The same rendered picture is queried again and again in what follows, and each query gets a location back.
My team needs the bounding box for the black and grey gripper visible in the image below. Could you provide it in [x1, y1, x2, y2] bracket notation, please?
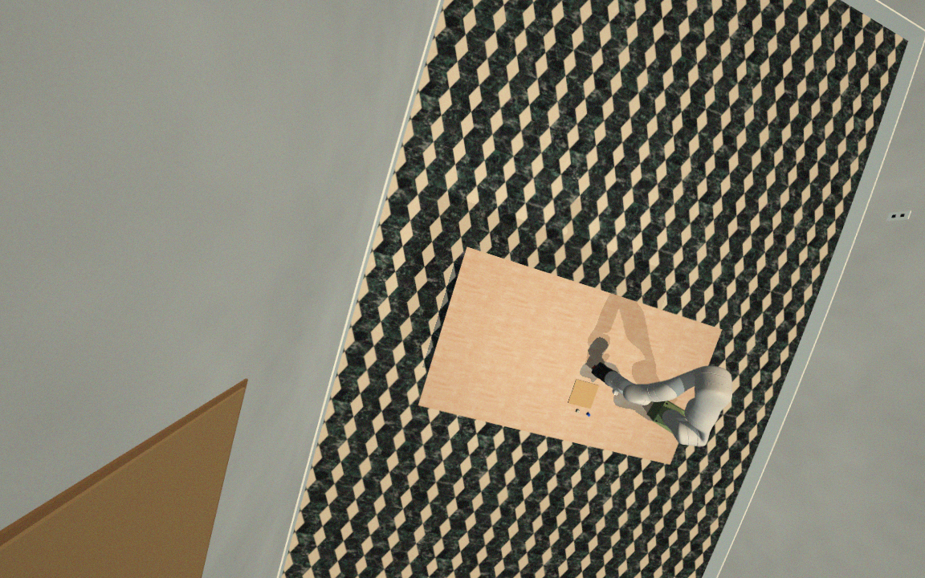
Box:
[592, 362, 621, 395]

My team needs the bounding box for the tan square mat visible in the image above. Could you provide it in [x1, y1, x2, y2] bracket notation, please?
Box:
[568, 379, 599, 409]

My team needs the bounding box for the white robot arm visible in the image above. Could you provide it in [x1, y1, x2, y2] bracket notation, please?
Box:
[612, 365, 732, 446]

